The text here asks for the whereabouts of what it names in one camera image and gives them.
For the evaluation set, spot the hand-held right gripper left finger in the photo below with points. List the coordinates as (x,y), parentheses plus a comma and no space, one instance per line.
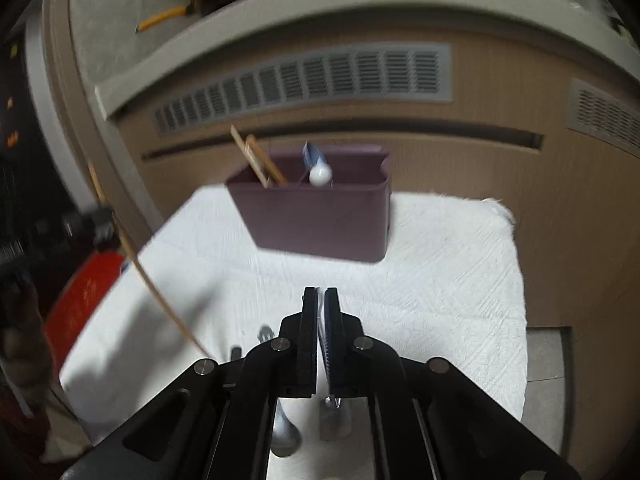
(309,350)

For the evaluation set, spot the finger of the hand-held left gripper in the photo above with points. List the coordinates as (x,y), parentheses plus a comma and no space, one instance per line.
(106,230)

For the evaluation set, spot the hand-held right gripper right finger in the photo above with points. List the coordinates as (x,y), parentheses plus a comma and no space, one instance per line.
(331,350)

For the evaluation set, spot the wooden chopstick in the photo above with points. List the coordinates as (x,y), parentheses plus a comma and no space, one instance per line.
(270,165)
(150,280)

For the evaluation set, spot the metal utensil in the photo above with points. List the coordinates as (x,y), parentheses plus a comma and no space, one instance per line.
(334,422)

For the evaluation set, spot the purple utensil holder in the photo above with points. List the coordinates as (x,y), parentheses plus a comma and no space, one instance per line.
(320,220)

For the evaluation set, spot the wooden chopsticks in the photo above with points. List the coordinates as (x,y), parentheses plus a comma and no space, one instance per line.
(250,157)

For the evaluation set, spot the round metal spoon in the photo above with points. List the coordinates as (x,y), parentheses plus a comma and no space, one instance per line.
(320,175)

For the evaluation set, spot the blue spoon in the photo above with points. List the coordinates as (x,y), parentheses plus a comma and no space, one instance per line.
(311,153)

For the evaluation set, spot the red container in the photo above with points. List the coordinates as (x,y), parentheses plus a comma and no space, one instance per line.
(85,295)

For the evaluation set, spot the white cloth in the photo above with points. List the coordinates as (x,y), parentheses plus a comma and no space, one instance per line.
(425,285)

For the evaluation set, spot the dark appliance with orange lights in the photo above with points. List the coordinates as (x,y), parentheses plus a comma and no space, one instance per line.
(20,125)

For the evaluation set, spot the wooden cabinet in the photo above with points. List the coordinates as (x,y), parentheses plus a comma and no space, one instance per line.
(500,175)

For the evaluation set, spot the large grey vent grille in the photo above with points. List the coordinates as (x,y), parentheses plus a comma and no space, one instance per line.
(350,75)

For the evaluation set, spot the grey stone countertop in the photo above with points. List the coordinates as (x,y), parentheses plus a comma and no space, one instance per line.
(350,15)

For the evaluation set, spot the small grey vent grille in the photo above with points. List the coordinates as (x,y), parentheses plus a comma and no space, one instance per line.
(605,115)

